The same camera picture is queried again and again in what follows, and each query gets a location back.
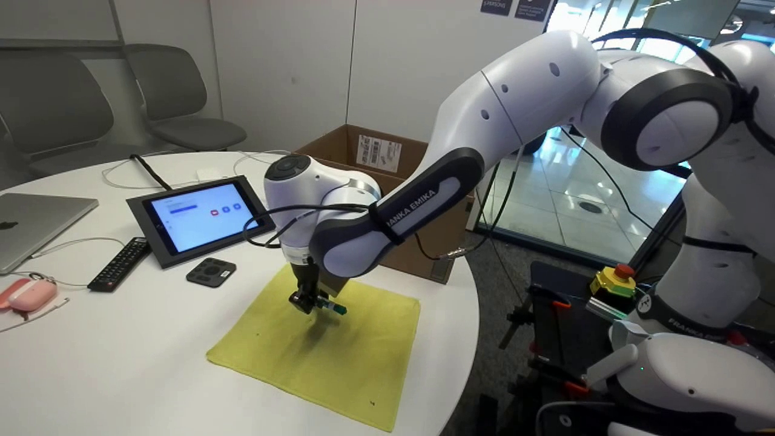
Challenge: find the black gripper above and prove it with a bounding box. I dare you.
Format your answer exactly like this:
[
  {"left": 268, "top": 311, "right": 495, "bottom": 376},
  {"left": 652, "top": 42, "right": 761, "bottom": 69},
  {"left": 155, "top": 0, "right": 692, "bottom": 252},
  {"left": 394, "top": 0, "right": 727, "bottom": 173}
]
[{"left": 288, "top": 258, "right": 335, "bottom": 318}]

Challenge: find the yellow cloth towel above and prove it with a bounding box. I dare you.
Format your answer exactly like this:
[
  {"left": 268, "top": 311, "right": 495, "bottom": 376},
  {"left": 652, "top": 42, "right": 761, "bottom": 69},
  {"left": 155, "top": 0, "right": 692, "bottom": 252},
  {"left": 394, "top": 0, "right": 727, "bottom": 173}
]
[{"left": 205, "top": 265, "right": 423, "bottom": 434}]

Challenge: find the brown cardboard box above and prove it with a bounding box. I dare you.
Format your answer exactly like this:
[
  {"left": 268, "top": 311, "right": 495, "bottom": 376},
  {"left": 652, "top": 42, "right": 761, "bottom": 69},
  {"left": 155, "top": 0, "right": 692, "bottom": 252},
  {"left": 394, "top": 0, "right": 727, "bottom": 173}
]
[{"left": 294, "top": 122, "right": 472, "bottom": 287}]

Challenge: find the small black flat device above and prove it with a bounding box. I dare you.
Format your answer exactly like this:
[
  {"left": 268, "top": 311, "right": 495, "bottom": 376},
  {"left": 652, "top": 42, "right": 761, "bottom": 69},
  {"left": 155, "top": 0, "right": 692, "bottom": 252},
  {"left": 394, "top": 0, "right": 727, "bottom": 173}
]
[{"left": 184, "top": 258, "right": 239, "bottom": 292}]

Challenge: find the black framed tablet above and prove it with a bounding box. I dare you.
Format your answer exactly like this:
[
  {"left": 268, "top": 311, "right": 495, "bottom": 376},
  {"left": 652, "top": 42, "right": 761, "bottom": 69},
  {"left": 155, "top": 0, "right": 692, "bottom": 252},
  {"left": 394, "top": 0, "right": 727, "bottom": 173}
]
[{"left": 127, "top": 174, "right": 276, "bottom": 272}]

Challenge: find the black remote control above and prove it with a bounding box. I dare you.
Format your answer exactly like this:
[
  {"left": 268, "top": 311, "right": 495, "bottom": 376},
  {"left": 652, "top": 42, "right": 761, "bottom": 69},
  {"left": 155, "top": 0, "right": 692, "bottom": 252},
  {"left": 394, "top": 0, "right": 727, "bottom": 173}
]
[{"left": 84, "top": 235, "right": 152, "bottom": 295}]

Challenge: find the grey office chair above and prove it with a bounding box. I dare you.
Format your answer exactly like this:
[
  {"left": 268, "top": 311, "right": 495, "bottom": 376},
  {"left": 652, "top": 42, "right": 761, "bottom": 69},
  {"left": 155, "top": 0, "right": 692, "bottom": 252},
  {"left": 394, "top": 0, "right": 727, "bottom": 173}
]
[
  {"left": 123, "top": 43, "right": 250, "bottom": 153},
  {"left": 0, "top": 46, "right": 117, "bottom": 189}
]

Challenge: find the pink small case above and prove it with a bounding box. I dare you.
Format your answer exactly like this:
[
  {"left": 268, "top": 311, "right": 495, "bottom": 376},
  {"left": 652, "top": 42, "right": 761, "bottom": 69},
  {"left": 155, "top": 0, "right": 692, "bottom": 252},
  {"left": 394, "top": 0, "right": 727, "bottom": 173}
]
[{"left": 0, "top": 273, "right": 61, "bottom": 315}]

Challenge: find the silver laptop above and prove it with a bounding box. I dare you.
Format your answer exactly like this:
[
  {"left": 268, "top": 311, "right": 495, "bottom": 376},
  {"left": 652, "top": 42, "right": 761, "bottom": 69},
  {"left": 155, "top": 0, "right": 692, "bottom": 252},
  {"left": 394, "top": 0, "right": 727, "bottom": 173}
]
[{"left": 0, "top": 192, "right": 101, "bottom": 277}]

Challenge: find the yellow red emergency stop button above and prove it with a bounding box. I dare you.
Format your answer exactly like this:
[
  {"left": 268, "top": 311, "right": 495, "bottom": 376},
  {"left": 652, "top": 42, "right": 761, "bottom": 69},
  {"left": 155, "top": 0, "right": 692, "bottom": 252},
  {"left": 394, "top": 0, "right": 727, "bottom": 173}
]
[{"left": 589, "top": 261, "right": 640, "bottom": 301}]

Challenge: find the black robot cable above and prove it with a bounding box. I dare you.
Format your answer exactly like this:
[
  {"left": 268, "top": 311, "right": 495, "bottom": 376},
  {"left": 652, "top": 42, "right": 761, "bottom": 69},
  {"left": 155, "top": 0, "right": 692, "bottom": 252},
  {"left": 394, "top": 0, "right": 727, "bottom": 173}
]
[{"left": 239, "top": 201, "right": 377, "bottom": 250}]

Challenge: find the black table cable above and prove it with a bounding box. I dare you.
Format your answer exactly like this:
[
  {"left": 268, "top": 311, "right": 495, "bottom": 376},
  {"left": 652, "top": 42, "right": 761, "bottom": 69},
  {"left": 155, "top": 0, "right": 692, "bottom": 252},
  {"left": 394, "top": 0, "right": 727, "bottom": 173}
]
[{"left": 132, "top": 153, "right": 175, "bottom": 195}]

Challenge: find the white table cable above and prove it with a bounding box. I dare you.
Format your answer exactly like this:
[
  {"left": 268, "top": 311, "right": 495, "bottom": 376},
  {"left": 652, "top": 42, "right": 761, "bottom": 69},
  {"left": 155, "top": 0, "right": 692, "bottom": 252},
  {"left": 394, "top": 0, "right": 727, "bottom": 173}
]
[{"left": 100, "top": 155, "right": 214, "bottom": 195}]

